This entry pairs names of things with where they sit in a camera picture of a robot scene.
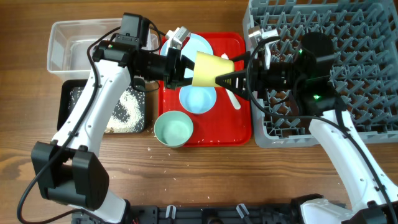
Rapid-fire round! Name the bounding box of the light blue plate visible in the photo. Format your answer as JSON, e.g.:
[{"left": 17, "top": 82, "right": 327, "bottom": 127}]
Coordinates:
[{"left": 160, "top": 34, "right": 213, "bottom": 78}]

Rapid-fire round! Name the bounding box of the clear plastic waste bin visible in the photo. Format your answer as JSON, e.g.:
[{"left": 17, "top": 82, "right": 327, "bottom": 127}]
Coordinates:
[{"left": 47, "top": 17, "right": 160, "bottom": 84}]

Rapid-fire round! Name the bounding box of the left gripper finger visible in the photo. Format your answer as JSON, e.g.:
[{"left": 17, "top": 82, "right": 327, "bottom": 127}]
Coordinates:
[
  {"left": 170, "top": 77, "right": 193, "bottom": 90},
  {"left": 180, "top": 55, "right": 195, "bottom": 73}
]

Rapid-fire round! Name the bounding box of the yellow plastic cup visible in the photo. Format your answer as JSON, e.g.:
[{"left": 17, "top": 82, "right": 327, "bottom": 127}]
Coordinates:
[{"left": 192, "top": 52, "right": 234, "bottom": 87}]

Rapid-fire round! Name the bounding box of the black food waste tray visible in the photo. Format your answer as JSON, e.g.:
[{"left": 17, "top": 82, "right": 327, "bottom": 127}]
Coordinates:
[{"left": 57, "top": 78, "right": 146, "bottom": 134}]

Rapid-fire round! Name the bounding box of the white plastic fork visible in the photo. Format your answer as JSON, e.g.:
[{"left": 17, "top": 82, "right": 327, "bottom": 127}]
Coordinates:
[{"left": 221, "top": 53, "right": 229, "bottom": 60}]

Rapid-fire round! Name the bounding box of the grey dishwasher rack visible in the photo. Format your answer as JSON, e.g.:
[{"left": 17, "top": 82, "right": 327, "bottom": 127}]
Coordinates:
[{"left": 243, "top": 0, "right": 397, "bottom": 144}]

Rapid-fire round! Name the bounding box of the mint green bowl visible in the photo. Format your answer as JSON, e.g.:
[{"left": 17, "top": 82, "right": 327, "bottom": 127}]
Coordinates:
[{"left": 154, "top": 111, "right": 194, "bottom": 147}]

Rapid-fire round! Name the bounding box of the small light blue bowl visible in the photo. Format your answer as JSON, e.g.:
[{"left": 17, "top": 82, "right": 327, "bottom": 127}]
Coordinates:
[{"left": 179, "top": 85, "right": 217, "bottom": 114}]

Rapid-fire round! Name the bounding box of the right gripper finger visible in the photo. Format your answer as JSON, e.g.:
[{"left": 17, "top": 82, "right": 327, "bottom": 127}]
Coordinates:
[
  {"left": 215, "top": 70, "right": 249, "bottom": 100},
  {"left": 231, "top": 51, "right": 251, "bottom": 67}
]

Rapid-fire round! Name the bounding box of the food scraps and rice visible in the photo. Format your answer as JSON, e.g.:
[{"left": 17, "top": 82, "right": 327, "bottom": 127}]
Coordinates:
[{"left": 70, "top": 86, "right": 146, "bottom": 131}]

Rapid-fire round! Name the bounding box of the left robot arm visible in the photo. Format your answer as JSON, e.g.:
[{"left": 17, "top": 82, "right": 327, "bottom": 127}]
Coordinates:
[{"left": 31, "top": 13, "right": 194, "bottom": 223}]

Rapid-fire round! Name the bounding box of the red serving tray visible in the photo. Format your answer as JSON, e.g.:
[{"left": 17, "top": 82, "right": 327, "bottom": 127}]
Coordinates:
[{"left": 158, "top": 32, "right": 252, "bottom": 147}]

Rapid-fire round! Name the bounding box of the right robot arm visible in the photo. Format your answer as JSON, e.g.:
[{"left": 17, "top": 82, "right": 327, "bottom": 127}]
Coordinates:
[{"left": 215, "top": 31, "right": 397, "bottom": 223}]

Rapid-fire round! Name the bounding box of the white plastic spoon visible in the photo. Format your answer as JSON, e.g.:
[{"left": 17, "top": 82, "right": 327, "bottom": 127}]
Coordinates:
[{"left": 226, "top": 89, "right": 241, "bottom": 110}]

